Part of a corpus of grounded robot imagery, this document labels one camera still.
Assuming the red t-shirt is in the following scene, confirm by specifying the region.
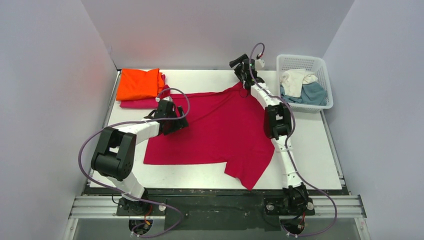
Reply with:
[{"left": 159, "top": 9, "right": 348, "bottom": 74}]
[{"left": 143, "top": 83, "right": 275, "bottom": 190}]

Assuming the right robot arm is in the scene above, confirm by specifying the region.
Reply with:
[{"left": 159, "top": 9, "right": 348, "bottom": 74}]
[{"left": 229, "top": 53, "right": 305, "bottom": 190}]

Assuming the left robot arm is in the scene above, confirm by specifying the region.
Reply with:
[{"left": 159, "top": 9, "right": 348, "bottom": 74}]
[{"left": 91, "top": 97, "right": 189, "bottom": 215}]

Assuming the folded pink t-shirt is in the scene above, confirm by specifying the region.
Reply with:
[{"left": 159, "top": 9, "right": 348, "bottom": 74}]
[{"left": 119, "top": 82, "right": 168, "bottom": 109}]

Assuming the folded orange t-shirt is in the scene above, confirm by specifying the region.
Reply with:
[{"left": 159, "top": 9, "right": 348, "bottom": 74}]
[{"left": 116, "top": 68, "right": 165, "bottom": 101}]

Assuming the white cloth in basket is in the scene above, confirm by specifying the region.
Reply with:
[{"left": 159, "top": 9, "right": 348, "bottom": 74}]
[{"left": 279, "top": 68, "right": 318, "bottom": 97}]

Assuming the white plastic basket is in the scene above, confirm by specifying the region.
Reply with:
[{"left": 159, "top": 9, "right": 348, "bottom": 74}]
[{"left": 276, "top": 54, "right": 334, "bottom": 113}]

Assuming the blue cloth in basket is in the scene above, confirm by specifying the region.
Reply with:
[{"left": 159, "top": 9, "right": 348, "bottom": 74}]
[{"left": 280, "top": 82, "right": 328, "bottom": 106}]

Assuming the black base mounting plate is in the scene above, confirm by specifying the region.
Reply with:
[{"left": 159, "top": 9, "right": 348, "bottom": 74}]
[{"left": 70, "top": 189, "right": 347, "bottom": 234}]

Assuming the aluminium rail frame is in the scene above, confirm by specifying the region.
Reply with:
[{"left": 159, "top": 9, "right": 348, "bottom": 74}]
[{"left": 63, "top": 196, "right": 371, "bottom": 240}]

